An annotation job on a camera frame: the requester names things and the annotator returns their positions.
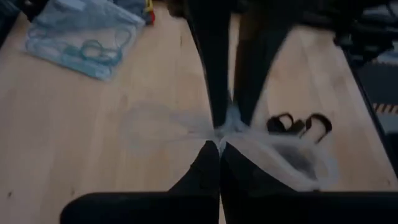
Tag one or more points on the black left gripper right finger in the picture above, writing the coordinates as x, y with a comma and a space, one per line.
264, 208

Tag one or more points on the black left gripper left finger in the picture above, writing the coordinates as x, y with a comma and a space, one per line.
186, 205

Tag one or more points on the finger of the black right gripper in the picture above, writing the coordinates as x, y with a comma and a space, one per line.
258, 46
214, 46

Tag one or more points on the clear plastic bag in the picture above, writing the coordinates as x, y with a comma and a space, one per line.
93, 18
258, 140

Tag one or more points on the black rubber bands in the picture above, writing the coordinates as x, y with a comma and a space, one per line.
276, 124

